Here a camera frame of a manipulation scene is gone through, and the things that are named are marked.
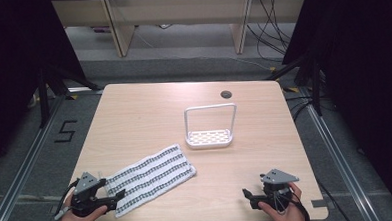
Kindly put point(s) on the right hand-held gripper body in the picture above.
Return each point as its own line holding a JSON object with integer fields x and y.
{"x": 276, "y": 187}

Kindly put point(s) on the white plastic cloth rack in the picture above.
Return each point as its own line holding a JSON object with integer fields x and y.
{"x": 209, "y": 139}

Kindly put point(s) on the aluminium floor rail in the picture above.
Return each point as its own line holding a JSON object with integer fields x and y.
{"x": 23, "y": 171}
{"x": 339, "y": 157}

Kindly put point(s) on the black curtain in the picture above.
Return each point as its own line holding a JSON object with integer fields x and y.
{"x": 12, "y": 65}
{"x": 365, "y": 66}

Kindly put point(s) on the beige wooden desk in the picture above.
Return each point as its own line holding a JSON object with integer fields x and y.
{"x": 179, "y": 11}

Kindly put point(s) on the black metal stand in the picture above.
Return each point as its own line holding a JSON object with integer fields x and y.
{"x": 44, "y": 100}
{"x": 316, "y": 85}

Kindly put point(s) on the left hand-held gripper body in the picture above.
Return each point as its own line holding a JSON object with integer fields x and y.
{"x": 84, "y": 198}

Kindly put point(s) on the person's right hand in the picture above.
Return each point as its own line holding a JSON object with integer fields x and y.
{"x": 288, "y": 216}

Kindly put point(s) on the white striped dish cloth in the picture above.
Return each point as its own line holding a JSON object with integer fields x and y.
{"x": 150, "y": 177}

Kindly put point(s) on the yellow black floor tape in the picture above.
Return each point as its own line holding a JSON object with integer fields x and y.
{"x": 72, "y": 96}
{"x": 291, "y": 89}

